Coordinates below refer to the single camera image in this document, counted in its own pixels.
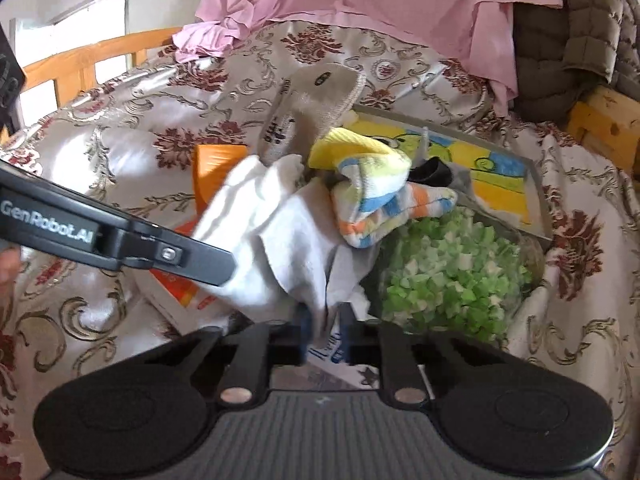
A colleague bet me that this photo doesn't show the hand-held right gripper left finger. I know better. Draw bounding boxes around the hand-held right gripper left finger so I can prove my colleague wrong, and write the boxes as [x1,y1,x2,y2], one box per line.
[142,306,314,409]

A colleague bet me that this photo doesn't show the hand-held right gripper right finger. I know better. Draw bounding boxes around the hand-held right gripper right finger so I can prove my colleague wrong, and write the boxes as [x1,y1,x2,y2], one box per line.
[339,303,502,409]

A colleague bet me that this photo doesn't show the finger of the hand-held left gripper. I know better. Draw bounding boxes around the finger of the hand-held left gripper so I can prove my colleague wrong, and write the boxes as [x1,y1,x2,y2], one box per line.
[97,219,238,288]

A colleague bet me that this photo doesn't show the person's left hand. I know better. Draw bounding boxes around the person's left hand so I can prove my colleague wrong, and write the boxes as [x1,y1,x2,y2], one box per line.
[0,248,22,289]

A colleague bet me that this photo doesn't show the white blue printed tissue packet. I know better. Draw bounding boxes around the white blue printed tissue packet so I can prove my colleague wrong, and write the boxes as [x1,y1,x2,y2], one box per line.
[304,310,382,392]

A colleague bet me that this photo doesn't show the orange and white box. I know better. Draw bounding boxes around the orange and white box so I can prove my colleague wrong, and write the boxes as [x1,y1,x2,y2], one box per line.
[144,144,252,327]

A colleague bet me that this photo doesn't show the glass jar green paper stars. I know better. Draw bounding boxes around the glass jar green paper stars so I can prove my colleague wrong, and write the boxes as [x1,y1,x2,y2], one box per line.
[360,204,547,337]

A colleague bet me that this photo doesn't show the black object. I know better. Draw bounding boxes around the black object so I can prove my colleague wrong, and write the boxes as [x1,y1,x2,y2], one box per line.
[0,24,28,131]

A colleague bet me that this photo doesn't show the yellow blue orange striped sock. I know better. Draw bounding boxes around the yellow blue orange striped sock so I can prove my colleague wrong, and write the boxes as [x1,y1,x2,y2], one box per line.
[307,127,459,249]

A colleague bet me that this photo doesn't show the beige printed cloth pouch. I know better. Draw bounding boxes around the beige printed cloth pouch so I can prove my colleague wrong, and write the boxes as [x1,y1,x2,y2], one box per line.
[258,64,367,163]

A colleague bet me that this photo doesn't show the grey sock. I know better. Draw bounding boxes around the grey sock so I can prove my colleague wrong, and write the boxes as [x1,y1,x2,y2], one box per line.
[447,166,475,199]

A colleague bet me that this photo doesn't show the window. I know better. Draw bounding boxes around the window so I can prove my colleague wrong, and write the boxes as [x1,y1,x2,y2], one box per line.
[9,0,132,87]

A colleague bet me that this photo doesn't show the pink cloth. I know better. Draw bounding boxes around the pink cloth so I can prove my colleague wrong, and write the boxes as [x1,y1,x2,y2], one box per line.
[173,0,566,102]

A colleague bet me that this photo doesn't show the yellow wooden stool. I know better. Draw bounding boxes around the yellow wooden stool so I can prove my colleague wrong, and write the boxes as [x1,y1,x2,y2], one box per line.
[567,84,640,162]

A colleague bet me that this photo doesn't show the olive quilted jacket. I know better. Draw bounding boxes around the olive quilted jacket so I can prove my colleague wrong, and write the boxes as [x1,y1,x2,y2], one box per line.
[513,0,640,123]

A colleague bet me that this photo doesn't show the wooden bed frame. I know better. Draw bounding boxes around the wooden bed frame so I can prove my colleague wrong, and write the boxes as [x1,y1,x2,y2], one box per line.
[20,26,184,107]

